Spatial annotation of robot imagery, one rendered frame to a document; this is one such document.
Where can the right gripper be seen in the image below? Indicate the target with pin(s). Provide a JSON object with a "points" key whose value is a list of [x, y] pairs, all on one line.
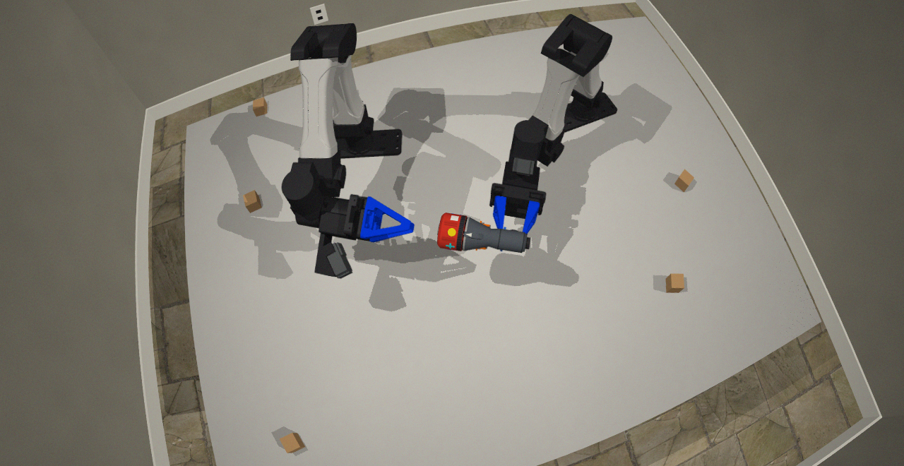
{"points": [[367, 213]]}

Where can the tan cube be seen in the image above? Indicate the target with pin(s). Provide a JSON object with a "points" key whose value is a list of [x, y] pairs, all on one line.
{"points": [[252, 201], [260, 107], [684, 180], [674, 283], [292, 442]]}

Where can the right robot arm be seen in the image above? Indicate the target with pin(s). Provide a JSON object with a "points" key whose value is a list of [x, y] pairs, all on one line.
{"points": [[329, 108]]}

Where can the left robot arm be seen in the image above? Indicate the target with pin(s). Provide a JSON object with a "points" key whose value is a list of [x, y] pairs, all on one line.
{"points": [[587, 45]]}

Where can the red and black hose nozzle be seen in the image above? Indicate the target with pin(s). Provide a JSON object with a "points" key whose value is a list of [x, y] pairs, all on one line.
{"points": [[459, 232]]}

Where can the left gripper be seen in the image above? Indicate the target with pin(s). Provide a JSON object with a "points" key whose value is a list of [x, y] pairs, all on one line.
{"points": [[508, 200]]}

